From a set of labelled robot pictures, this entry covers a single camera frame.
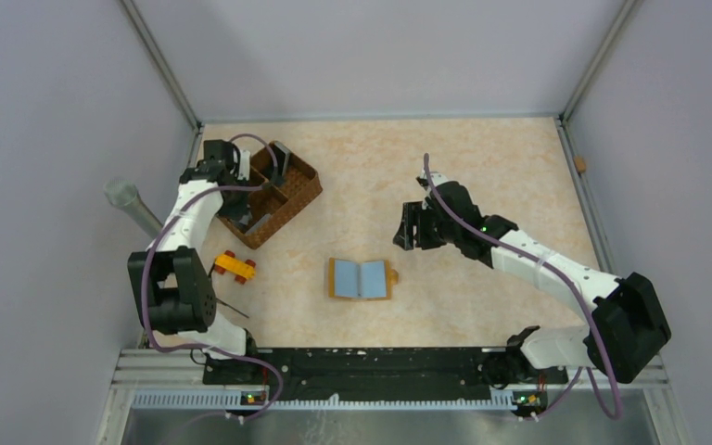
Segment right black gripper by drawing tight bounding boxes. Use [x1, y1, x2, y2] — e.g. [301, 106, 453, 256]
[394, 200, 460, 250]

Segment brown wicker divided basket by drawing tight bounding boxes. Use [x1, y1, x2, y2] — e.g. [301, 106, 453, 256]
[219, 142, 323, 249]

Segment grey card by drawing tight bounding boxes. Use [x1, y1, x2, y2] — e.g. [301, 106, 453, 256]
[266, 141, 292, 186]

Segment orange leather card holder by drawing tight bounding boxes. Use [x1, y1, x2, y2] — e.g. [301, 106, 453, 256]
[327, 258, 400, 301]

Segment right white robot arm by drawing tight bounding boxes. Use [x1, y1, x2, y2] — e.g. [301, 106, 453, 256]
[393, 172, 672, 384]

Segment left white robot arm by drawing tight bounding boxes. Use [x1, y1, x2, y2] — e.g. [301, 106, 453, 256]
[127, 140, 261, 384]

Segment black microphone tripod stand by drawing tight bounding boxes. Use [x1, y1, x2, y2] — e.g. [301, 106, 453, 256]
[216, 299, 249, 319]

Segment silver microphone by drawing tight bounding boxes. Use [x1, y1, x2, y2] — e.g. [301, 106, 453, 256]
[103, 177, 162, 238]

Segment small wooden block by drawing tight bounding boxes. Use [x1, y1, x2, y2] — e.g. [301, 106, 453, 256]
[572, 156, 587, 174]

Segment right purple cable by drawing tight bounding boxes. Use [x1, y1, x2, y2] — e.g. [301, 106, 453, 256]
[422, 153, 626, 422]

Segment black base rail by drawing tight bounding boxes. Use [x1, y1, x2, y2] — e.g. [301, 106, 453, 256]
[202, 347, 567, 401]

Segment white perforated cable tray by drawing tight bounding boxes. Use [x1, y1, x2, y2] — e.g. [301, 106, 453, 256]
[132, 389, 517, 412]

